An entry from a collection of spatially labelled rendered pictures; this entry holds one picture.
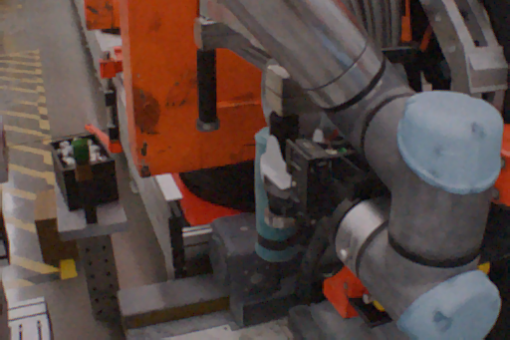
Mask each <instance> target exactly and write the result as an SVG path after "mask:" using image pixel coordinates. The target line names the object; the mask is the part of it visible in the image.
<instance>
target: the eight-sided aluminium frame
mask: <svg viewBox="0 0 510 340"><path fill-rule="evenodd" d="M419 1H420V3H421V5H422V7H423V9H424V11H425V13H426V15H427V17H428V19H429V21H430V25H431V28H432V29H433V31H434V34H435V36H436V37H437V40H438V42H439V44H440V46H441V49H442V52H443V54H444V57H445V59H446V60H447V63H448V65H449V67H450V71H451V77H452V82H451V88H450V92H456V93H462V94H466V95H469V96H470V97H471V98H474V99H480V100H483V101H485V102H487V103H488V104H489V105H491V106H493V107H494V108H495V109H496V110H497V111H498V112H499V114H500V115H501V112H502V103H503V99H504V90H506V89H507V81H506V78H507V74H508V70H509V69H508V64H507V62H506V60H505V58H504V57H503V51H502V46H499V45H498V44H497V41H496V38H495V37H494V35H493V33H492V31H491V29H490V25H489V24H488V22H487V20H486V18H485V17H484V15H483V11H482V9H481V7H480V5H479V4H478V2H477V0H419Z"/></svg>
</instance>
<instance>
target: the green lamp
mask: <svg viewBox="0 0 510 340"><path fill-rule="evenodd" d="M72 153H73V160H74V162H80V161H90V160H91V151H90V145H89V141H88V140H87V139H82V140H76V141H72Z"/></svg>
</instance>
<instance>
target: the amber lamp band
mask: <svg viewBox="0 0 510 340"><path fill-rule="evenodd" d="M89 162H90V163H89V164H87V165H82V166H77V162H74V165H75V171H76V177H77V181H85V180H94V172H93V165H92V161H89Z"/></svg>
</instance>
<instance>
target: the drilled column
mask: <svg viewBox="0 0 510 340"><path fill-rule="evenodd" d="M77 243H78V249H79V254H80V259H81V264H82V269H83V273H84V276H85V281H86V286H87V291H88V296H89V301H90V306H91V311H92V316H93V319H98V318H105V317H108V316H111V317H112V316H116V315H121V313H120V306H119V300H118V297H117V292H118V291H120V290H121V289H120V286H119V281H118V274H117V268H116V261H115V254H114V248H113V245H112V240H111V234H105V235H101V236H99V235H97V236H93V237H89V238H79V239H77ZM96 301H97V302H96ZM117 309H118V310H117ZM98 312H99V313H98Z"/></svg>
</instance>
